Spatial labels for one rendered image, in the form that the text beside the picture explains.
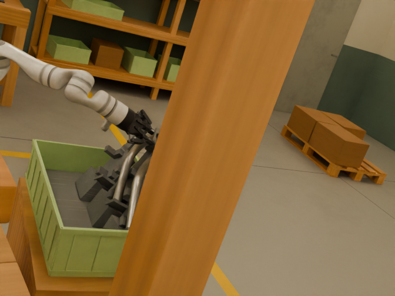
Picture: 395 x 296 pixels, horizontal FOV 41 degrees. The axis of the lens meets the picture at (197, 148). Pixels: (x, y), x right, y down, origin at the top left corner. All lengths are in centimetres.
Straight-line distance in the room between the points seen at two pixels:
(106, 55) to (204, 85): 574
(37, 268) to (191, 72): 115
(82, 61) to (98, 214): 454
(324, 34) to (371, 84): 142
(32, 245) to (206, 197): 118
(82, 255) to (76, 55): 473
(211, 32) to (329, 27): 778
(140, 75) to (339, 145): 250
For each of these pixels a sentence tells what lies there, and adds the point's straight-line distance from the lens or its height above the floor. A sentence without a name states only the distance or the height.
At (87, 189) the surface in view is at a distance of 194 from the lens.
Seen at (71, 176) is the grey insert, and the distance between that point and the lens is 211.
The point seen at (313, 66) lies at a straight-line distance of 841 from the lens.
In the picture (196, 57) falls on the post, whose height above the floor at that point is 166.
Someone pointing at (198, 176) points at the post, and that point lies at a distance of 61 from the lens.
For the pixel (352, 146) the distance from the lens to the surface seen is 617.
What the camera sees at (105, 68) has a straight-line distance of 634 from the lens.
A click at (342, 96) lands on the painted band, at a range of 910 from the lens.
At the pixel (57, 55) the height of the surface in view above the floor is 31.
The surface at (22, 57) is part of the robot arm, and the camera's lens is 177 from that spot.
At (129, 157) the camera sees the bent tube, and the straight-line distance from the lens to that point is 186.
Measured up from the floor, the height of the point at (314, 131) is 32.
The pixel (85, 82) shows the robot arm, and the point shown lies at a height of 131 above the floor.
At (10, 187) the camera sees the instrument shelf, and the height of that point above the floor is 154.
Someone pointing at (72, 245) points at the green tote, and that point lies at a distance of 159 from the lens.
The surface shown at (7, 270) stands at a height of 90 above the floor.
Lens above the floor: 176
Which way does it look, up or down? 19 degrees down
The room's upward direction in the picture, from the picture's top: 19 degrees clockwise
